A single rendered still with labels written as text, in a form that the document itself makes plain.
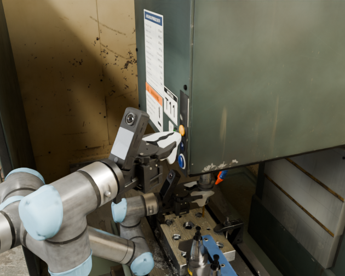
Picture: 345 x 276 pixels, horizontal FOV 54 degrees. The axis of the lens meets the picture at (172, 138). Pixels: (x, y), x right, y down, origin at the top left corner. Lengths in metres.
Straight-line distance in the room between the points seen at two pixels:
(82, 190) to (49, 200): 0.05
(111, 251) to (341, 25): 0.85
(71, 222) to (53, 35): 1.49
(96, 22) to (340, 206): 1.47
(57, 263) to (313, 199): 1.08
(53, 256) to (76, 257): 0.04
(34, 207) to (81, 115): 1.57
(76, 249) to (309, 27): 0.64
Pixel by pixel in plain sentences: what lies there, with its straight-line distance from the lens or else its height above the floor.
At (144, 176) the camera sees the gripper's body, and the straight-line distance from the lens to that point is 0.66.
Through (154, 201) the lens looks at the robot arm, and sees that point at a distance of 1.19.
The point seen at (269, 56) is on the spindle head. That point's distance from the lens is 0.77.
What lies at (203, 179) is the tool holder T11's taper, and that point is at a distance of 1.23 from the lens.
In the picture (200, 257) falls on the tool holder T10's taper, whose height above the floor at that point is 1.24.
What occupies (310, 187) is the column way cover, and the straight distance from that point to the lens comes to 1.47.
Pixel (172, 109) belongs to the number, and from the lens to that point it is 0.82.
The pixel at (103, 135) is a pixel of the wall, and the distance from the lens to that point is 2.16.
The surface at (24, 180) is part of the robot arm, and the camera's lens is 1.07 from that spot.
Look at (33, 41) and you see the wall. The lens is 1.97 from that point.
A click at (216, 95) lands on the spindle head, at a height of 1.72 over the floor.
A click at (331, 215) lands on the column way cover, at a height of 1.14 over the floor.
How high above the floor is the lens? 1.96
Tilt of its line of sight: 26 degrees down
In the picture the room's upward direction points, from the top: straight up
